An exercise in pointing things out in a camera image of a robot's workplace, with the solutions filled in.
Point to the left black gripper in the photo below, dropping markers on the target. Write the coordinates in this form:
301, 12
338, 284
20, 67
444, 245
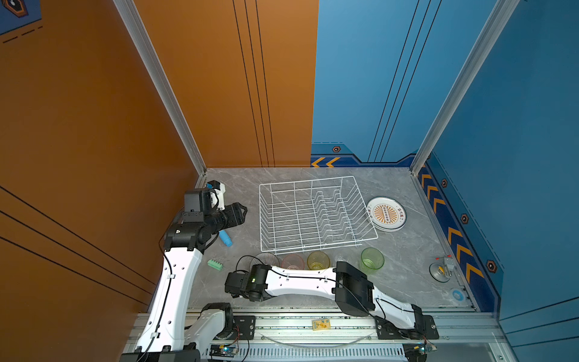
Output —
234, 216

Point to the pink glass cup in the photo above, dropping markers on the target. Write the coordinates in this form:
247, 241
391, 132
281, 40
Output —
293, 261

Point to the yellow glass cup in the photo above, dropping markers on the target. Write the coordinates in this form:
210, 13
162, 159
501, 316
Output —
318, 260

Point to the clear glass cup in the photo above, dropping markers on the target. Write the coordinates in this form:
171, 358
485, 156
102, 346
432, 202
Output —
346, 257

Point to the green glass cup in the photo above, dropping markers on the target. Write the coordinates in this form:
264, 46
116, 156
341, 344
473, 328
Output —
371, 260

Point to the ribbed white bowl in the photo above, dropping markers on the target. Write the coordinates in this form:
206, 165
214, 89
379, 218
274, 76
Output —
268, 259

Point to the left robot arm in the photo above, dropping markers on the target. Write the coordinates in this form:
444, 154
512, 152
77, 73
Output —
165, 336

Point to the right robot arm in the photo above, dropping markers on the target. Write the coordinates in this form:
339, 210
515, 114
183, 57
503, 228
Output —
345, 285

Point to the green terminal block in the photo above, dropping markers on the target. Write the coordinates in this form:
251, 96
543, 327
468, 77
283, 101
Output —
214, 264

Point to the blue cylindrical tool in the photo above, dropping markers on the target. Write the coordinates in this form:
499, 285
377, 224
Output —
225, 238

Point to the left green circuit board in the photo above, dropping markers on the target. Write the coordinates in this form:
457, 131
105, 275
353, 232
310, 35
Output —
223, 352

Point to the yellow sticker tag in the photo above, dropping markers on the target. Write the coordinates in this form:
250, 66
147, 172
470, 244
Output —
321, 324

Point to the right circuit board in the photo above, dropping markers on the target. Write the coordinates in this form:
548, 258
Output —
418, 353

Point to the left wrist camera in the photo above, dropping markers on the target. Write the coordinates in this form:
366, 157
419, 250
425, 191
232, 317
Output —
217, 191

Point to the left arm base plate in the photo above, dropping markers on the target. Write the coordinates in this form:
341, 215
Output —
237, 327

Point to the white wire dish rack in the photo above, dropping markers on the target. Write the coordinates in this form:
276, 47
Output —
316, 214

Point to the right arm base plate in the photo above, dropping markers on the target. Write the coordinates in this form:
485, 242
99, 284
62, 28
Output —
425, 329

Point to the left aluminium corner post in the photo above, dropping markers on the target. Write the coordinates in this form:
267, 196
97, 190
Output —
141, 39

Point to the aluminium corner post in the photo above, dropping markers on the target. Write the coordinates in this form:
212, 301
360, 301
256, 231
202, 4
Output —
493, 27
141, 39

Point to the right aluminium corner post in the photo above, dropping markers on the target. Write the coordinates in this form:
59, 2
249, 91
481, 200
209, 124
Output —
493, 27

